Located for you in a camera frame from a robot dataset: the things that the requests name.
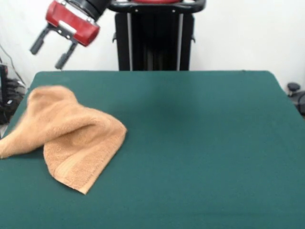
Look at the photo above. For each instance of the dark green table cloth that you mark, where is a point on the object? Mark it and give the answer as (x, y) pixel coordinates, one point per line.
(190, 155)

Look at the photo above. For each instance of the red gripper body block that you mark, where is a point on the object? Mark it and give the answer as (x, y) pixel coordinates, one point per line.
(71, 21)

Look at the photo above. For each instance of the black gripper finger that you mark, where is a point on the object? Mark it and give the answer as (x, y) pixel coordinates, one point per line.
(39, 41)
(65, 56)

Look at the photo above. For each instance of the tan terry towel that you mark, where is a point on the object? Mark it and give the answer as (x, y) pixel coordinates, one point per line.
(71, 133)

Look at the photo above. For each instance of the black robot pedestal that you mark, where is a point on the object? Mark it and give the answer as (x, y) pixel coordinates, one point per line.
(155, 47)

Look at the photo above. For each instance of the grey office chair base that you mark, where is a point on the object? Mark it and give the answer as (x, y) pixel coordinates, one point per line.
(295, 93)

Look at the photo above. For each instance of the black electronics box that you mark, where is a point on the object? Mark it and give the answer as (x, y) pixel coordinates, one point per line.
(4, 90)

